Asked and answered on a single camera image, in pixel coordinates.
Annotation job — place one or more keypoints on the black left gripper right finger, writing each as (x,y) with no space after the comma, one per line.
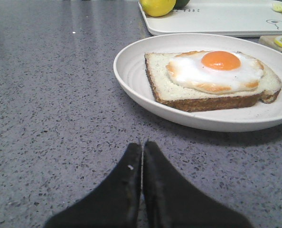
(173,202)

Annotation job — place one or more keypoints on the bottom bread slice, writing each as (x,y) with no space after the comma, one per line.
(191,100)

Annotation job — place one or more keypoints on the yellow lemon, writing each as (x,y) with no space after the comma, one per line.
(157,8)

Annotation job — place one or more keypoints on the white rectangular tray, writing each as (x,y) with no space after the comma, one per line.
(237,18)

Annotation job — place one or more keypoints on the wooden cutting board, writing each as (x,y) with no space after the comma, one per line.
(269,42)

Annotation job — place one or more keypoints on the fried egg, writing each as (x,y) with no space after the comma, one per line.
(215,72)

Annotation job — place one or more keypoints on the white round plate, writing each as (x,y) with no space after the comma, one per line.
(129,69)

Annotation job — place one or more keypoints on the green lime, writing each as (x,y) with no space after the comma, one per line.
(180,4)

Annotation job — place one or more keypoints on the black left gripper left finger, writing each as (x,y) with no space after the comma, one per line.
(112,204)

